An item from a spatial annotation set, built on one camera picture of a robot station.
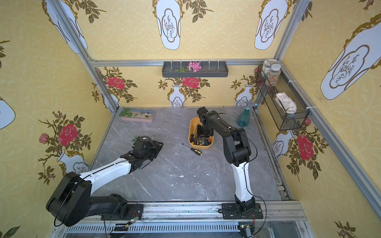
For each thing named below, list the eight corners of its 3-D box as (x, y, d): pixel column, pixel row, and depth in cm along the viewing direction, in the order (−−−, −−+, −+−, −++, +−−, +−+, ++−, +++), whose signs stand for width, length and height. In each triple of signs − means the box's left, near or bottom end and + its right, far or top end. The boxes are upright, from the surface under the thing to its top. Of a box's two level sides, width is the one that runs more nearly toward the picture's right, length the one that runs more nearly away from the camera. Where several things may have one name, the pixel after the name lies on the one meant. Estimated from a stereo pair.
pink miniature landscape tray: (119, 119, 116) (117, 116, 113) (124, 111, 122) (122, 107, 119) (152, 123, 114) (150, 120, 111) (155, 114, 120) (154, 111, 117)
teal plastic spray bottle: (234, 125, 113) (240, 108, 99) (242, 117, 119) (248, 100, 105) (244, 130, 110) (251, 114, 96) (251, 121, 115) (258, 104, 101)
